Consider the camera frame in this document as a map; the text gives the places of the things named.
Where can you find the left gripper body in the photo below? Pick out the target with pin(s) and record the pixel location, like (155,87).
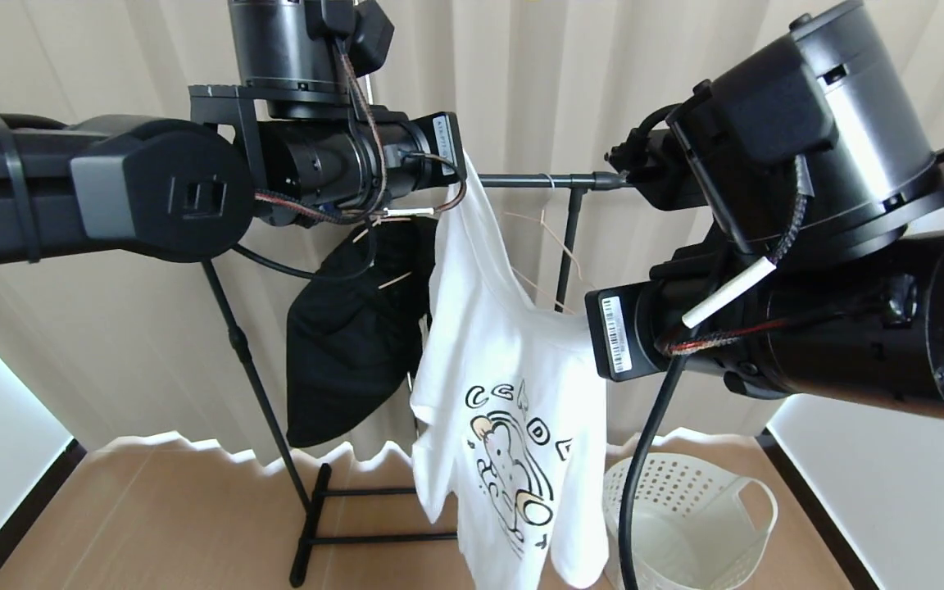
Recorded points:
(333,164)

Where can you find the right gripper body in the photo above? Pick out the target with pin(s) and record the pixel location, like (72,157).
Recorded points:
(849,344)

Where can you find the pink clothes hanger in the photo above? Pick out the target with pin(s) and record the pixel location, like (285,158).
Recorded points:
(550,233)
(394,280)

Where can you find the black garment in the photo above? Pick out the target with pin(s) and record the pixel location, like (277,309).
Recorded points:
(349,352)

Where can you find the white garment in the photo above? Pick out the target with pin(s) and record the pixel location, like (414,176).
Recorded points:
(505,344)

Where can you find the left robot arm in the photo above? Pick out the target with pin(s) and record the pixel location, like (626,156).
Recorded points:
(111,188)

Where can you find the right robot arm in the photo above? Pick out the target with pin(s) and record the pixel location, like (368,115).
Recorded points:
(808,123)

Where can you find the black clothes rack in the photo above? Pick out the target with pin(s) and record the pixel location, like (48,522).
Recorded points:
(570,180)

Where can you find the white laundry basket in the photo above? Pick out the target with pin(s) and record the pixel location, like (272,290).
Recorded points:
(685,541)

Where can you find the beige curtain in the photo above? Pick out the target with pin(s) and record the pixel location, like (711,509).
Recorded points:
(562,82)

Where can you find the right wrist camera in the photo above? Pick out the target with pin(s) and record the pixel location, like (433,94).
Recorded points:
(652,172)

